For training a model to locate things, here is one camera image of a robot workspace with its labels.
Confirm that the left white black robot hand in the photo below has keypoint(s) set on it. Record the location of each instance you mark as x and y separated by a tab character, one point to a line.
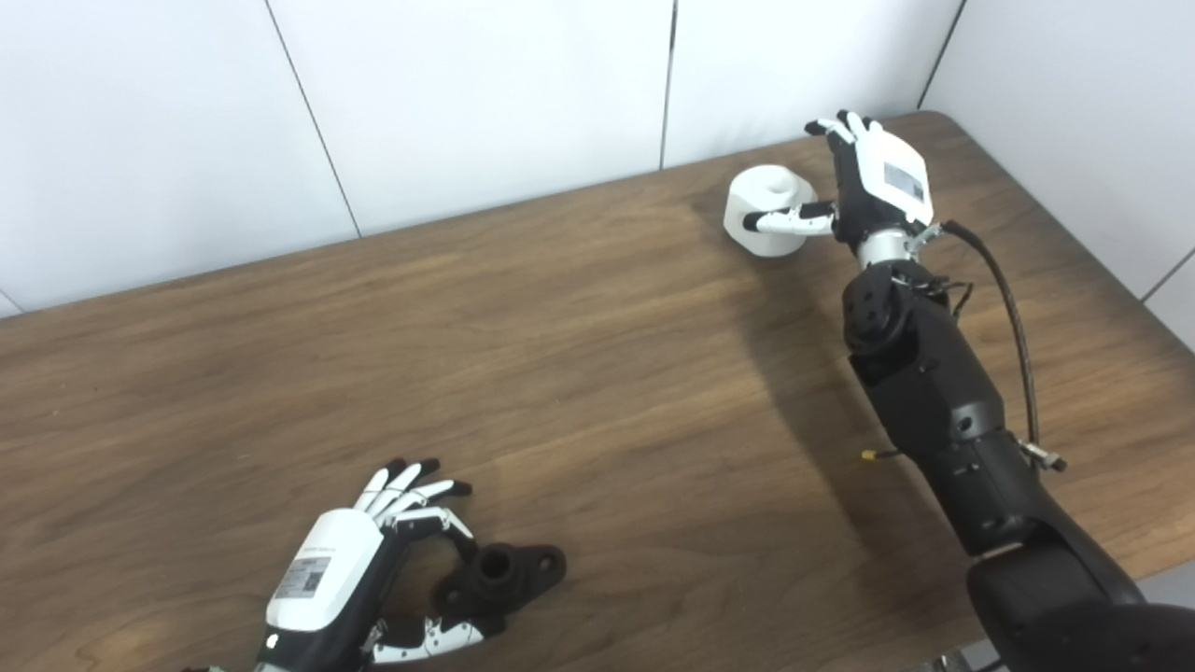
327	574

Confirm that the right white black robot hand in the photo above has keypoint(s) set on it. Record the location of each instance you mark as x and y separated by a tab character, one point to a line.
882	182

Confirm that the round white piece with hole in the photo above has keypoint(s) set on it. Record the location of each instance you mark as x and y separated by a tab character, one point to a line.
770	191

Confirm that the black flanged holder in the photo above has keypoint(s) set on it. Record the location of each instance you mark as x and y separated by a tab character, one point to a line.
513	574

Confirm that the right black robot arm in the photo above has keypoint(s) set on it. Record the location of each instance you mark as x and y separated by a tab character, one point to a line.
943	401

